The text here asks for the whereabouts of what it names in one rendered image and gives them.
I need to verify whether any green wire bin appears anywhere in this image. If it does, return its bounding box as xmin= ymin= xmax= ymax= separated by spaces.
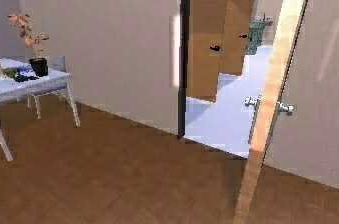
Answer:
xmin=245 ymin=13 xmax=274 ymax=56

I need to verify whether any house plant in black pot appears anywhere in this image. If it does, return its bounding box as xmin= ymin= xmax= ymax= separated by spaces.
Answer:
xmin=7 ymin=13 xmax=50 ymax=78

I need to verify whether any brown wooden room door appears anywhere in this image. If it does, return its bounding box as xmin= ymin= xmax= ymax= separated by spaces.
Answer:
xmin=185 ymin=0 xmax=228 ymax=103
xmin=218 ymin=0 xmax=256 ymax=77

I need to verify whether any light wooden room door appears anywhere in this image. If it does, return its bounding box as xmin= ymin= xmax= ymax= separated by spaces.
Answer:
xmin=232 ymin=0 xmax=309 ymax=224

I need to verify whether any silver door handle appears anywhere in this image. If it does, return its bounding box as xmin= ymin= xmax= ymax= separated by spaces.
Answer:
xmin=277 ymin=101 xmax=295 ymax=117
xmin=244 ymin=96 xmax=261 ymax=109

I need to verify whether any blue and black small object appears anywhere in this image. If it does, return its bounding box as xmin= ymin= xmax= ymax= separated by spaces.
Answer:
xmin=13 ymin=65 xmax=40 ymax=84

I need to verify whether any green round fruit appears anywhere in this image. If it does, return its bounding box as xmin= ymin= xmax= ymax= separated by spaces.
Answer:
xmin=3 ymin=67 xmax=17 ymax=79

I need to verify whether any white table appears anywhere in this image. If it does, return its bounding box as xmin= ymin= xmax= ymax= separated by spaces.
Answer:
xmin=0 ymin=58 xmax=81 ymax=163

